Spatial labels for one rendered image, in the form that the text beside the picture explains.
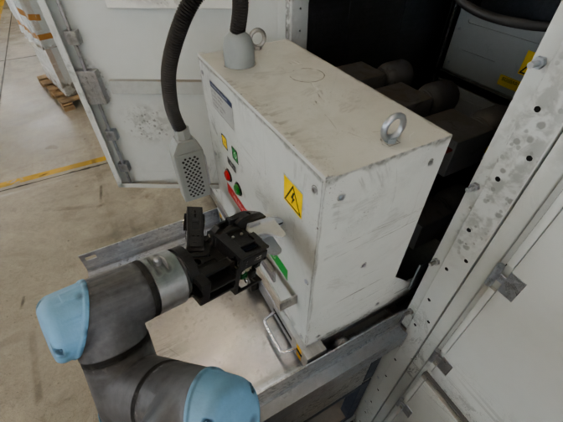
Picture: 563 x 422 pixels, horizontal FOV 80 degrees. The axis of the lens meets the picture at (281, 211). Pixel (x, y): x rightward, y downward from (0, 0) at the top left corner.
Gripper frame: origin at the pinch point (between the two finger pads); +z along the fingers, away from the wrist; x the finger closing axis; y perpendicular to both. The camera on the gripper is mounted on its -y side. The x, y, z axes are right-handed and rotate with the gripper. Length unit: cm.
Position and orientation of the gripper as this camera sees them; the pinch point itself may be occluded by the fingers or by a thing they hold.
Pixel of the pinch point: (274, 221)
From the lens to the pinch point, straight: 59.3
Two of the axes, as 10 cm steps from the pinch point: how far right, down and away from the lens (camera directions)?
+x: 1.9, -8.2, -5.4
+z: 7.0, -2.8, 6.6
